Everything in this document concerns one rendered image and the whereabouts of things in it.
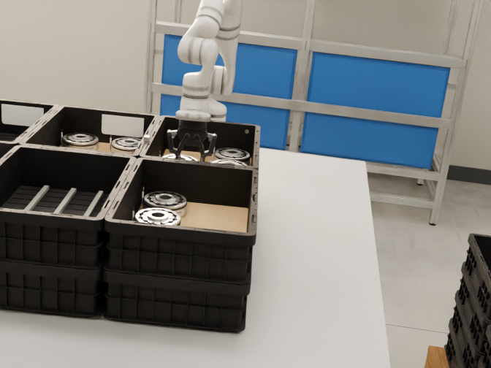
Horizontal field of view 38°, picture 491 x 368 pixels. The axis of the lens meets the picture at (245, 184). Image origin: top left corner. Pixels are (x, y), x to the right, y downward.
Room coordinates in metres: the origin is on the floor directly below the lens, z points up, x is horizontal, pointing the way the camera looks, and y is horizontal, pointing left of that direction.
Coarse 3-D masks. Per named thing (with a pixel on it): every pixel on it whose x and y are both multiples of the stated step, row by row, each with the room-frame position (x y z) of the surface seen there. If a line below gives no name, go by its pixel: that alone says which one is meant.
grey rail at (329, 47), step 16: (160, 32) 3.81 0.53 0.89; (176, 32) 3.80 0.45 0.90; (240, 32) 3.81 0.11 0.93; (320, 48) 3.74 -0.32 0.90; (336, 48) 3.73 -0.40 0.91; (352, 48) 3.73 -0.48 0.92; (368, 48) 3.72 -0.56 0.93; (384, 48) 3.77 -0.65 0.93; (432, 64) 3.69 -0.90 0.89; (448, 64) 3.68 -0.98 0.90
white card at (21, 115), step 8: (8, 104) 2.03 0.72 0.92; (8, 112) 2.03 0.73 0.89; (16, 112) 2.03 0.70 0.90; (24, 112) 2.03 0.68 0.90; (32, 112) 2.03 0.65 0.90; (40, 112) 2.03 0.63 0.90; (8, 120) 2.03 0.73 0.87; (16, 120) 2.03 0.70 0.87; (24, 120) 2.03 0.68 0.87; (32, 120) 2.03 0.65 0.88
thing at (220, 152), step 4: (220, 148) 2.00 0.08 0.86; (224, 148) 2.00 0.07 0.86; (228, 148) 2.00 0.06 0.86; (232, 148) 2.01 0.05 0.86; (236, 148) 2.01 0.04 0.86; (216, 152) 1.96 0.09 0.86; (220, 152) 1.96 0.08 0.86; (244, 152) 1.99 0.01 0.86; (220, 156) 1.93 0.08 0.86; (224, 156) 1.93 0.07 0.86; (228, 156) 1.93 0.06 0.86; (232, 156) 1.93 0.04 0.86; (236, 156) 1.94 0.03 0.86; (240, 156) 1.94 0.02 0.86; (244, 156) 1.95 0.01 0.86; (248, 156) 1.95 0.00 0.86; (236, 160) 1.92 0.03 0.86; (240, 160) 1.92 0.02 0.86
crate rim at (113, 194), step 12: (96, 156) 1.64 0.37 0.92; (108, 156) 1.64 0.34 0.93; (120, 156) 1.64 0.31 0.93; (132, 156) 1.65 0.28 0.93; (120, 180) 1.48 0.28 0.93; (108, 204) 1.33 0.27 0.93; (0, 216) 1.25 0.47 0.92; (12, 216) 1.25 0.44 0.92; (24, 216) 1.25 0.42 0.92; (36, 216) 1.25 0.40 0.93; (48, 216) 1.25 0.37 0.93; (60, 216) 1.25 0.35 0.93; (72, 216) 1.26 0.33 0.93; (84, 216) 1.26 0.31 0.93; (72, 228) 1.25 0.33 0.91; (84, 228) 1.25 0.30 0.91; (96, 228) 1.25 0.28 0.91
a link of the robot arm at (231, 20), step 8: (224, 0) 2.12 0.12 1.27; (232, 0) 2.09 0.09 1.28; (240, 0) 2.10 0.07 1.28; (224, 8) 2.11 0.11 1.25; (232, 8) 2.10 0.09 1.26; (240, 8) 2.12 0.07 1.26; (224, 16) 2.11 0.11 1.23; (232, 16) 2.11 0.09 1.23; (240, 16) 2.14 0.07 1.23; (224, 24) 2.12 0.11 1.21; (232, 24) 2.12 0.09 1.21
